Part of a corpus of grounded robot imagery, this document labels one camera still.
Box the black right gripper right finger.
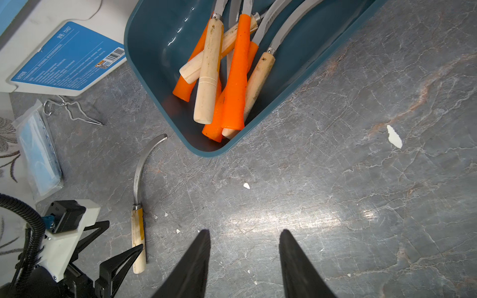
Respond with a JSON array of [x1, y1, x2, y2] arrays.
[[279, 229, 336, 298]]

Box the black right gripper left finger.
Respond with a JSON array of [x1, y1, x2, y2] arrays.
[[152, 229, 211, 298]]

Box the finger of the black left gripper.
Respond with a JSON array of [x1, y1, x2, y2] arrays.
[[94, 244, 144, 298]]

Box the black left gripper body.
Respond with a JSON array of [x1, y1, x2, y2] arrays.
[[1, 221, 110, 298]]

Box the orange handle sickle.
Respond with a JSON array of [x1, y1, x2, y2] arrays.
[[202, 37, 254, 142], [222, 0, 253, 130], [173, 26, 207, 103]]

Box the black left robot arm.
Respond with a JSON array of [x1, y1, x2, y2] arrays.
[[1, 194, 146, 298]]

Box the teal plastic storage tray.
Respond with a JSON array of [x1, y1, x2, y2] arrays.
[[124, 1, 383, 158]]

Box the blue face masks pack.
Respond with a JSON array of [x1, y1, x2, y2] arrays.
[[12, 100, 63, 202]]

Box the white paper scrap right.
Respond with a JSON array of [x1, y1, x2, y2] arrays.
[[386, 125, 403, 149]]

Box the silver metal tongs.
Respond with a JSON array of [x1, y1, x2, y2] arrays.
[[43, 95, 104, 126]]

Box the white box with blue lid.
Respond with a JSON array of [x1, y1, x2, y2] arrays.
[[1, 0, 137, 96]]

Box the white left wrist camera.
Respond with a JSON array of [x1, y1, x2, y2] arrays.
[[39, 199, 100, 282]]

